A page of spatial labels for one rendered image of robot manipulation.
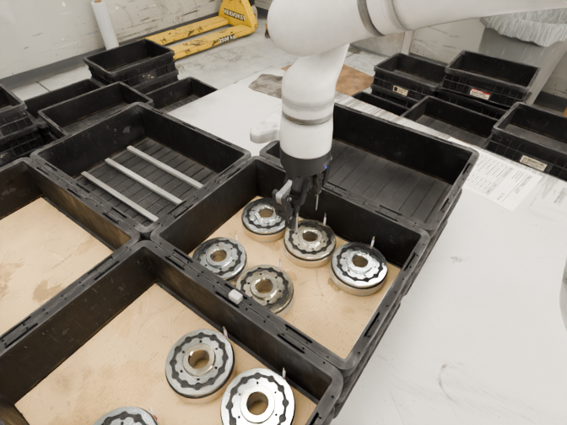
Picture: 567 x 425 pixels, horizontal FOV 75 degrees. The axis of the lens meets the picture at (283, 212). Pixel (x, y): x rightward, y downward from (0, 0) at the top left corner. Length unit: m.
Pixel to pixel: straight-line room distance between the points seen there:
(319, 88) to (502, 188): 0.86
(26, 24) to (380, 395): 3.59
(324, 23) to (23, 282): 0.69
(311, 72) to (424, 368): 0.58
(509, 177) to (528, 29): 1.58
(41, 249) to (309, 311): 0.55
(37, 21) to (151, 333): 3.35
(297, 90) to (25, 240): 0.66
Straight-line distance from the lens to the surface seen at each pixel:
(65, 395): 0.69
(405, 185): 0.93
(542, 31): 2.77
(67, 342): 0.69
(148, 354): 0.67
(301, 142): 0.50
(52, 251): 0.87
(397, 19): 0.38
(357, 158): 0.99
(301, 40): 0.43
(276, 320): 0.54
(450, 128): 2.11
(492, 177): 1.27
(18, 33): 3.79
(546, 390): 0.89
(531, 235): 1.13
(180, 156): 1.01
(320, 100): 0.48
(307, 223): 0.75
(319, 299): 0.68
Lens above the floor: 1.41
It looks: 45 degrees down
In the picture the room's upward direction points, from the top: straight up
